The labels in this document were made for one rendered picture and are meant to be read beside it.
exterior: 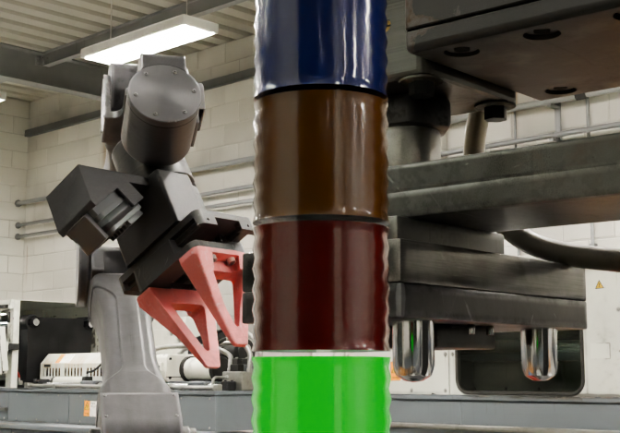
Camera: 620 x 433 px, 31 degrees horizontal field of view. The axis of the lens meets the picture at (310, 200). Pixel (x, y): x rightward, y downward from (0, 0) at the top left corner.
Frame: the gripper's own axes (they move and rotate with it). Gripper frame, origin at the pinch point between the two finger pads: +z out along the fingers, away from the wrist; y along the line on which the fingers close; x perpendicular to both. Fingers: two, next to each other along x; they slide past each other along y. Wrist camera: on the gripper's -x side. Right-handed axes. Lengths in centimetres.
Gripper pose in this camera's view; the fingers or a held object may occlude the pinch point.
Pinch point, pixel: (222, 347)
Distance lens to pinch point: 87.5
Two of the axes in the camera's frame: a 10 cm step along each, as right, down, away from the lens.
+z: 3.8, 8.1, -4.5
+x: 6.4, 1.3, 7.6
